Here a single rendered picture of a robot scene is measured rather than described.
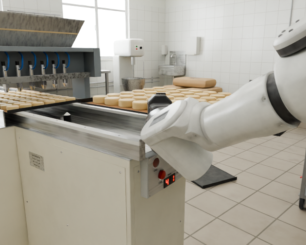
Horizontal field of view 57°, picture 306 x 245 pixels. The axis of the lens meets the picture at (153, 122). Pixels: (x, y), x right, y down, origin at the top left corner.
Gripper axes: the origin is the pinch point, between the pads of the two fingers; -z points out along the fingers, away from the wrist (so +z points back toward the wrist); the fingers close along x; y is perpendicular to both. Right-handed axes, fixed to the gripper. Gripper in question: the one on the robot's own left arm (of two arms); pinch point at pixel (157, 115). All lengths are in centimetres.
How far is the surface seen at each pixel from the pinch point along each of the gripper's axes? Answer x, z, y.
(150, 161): -17.3, -13.5, -0.1
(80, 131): -11.0, -28.5, 22.9
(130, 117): -12, -51, 4
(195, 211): -99, -116, -46
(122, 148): -13.0, -14.5, 8.6
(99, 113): -13, -65, 19
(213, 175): -97, -173, -80
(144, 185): -25.6, -13.5, 1.9
